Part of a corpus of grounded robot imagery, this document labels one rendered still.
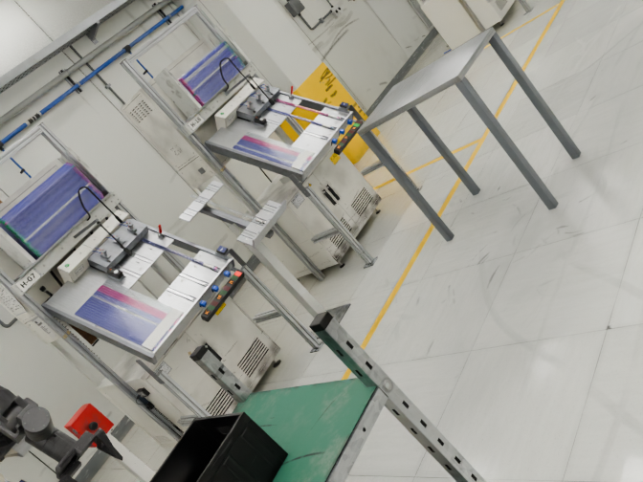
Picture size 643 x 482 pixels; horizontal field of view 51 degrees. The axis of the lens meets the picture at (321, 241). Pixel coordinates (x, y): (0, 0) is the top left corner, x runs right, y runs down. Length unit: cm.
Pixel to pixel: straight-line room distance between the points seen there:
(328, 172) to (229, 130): 74
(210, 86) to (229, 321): 156
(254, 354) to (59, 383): 175
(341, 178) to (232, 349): 150
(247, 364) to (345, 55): 465
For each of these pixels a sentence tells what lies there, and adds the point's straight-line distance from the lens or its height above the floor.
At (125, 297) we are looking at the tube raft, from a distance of 355.
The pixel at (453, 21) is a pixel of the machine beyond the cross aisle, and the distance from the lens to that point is 729.
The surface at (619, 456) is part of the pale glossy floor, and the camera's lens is 213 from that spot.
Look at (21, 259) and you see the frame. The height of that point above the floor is 144.
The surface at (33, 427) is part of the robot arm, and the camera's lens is 159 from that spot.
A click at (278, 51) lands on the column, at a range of 639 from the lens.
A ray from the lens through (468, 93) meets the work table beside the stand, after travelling 310.
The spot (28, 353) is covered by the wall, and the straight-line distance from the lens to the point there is 515.
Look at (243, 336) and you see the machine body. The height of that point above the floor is 30.
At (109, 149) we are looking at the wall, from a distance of 574.
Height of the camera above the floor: 149
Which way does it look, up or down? 16 degrees down
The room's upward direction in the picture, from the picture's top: 42 degrees counter-clockwise
